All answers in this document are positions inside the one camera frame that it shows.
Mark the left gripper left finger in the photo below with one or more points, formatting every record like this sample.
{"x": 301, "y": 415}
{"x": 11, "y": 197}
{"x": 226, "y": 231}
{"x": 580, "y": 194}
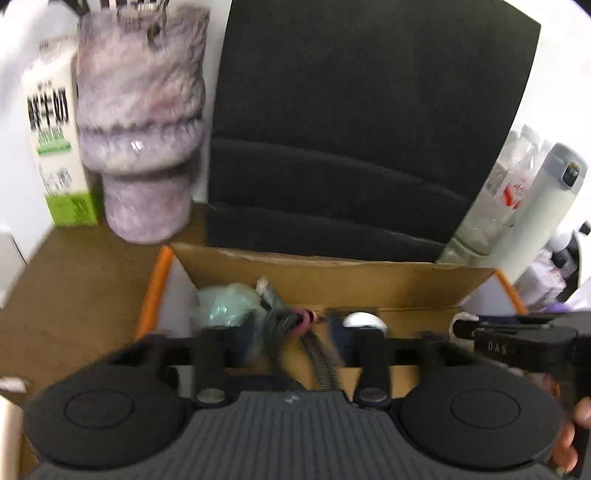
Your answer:
{"x": 209, "y": 380}

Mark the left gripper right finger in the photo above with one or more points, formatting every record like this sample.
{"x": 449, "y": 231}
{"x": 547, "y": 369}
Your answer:
{"x": 373, "y": 388}

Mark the round white disc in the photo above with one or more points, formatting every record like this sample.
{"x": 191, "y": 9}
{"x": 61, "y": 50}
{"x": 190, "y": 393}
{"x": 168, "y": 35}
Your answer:
{"x": 364, "y": 320}

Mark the teal plastic bag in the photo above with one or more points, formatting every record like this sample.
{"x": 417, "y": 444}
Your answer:
{"x": 224, "y": 305}

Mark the person's right hand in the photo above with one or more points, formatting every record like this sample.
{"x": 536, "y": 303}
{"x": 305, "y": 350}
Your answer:
{"x": 564, "y": 456}

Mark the red cardboard box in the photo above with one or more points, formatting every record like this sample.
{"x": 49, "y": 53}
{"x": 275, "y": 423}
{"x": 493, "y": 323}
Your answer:
{"x": 116, "y": 420}

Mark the plastic water bottle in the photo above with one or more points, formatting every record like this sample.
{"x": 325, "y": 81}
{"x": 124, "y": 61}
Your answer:
{"x": 494, "y": 210}

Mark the white thermos bottle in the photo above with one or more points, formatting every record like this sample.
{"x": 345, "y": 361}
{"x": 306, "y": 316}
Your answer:
{"x": 546, "y": 203}

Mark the black paper bag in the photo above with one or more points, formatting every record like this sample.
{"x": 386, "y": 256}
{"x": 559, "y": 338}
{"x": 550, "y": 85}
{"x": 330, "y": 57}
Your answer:
{"x": 360, "y": 129}

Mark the purple ceramic vase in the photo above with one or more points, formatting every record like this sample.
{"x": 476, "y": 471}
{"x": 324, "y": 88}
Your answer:
{"x": 141, "y": 94}

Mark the white green milk carton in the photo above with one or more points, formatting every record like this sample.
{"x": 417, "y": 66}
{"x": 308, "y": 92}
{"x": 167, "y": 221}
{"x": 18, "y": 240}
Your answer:
{"x": 71, "y": 192}

